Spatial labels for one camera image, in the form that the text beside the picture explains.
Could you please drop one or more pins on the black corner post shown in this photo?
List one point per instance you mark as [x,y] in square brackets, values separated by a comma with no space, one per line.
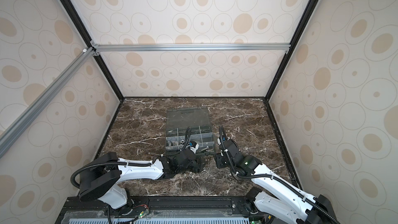
[83,32]
[302,24]

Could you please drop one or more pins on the black right corner post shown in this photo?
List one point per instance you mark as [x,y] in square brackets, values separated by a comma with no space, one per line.
[302,24]

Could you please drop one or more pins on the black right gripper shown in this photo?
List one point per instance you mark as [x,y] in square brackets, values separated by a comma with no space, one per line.
[218,160]

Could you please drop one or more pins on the black left corner post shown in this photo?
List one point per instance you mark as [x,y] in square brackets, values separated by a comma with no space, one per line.
[83,32]

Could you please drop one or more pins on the clear plastic organizer box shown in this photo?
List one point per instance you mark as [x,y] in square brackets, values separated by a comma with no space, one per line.
[179,120]

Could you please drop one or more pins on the diagonal aluminium frame bar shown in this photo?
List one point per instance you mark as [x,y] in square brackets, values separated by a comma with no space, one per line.
[18,127]

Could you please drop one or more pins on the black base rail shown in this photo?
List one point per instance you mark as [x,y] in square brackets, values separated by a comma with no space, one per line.
[167,210]

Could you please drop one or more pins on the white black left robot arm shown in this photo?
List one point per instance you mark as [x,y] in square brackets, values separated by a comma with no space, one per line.
[100,179]

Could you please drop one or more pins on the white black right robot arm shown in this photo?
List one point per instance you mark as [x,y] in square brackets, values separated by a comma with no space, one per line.
[287,203]

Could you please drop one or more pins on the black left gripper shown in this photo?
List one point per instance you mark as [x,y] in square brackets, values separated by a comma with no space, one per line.
[198,165]

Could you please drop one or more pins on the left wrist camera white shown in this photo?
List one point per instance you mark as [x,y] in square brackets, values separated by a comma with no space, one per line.
[193,146]

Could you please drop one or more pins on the horizontal aluminium frame bar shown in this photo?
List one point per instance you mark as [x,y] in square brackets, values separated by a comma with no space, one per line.
[192,47]

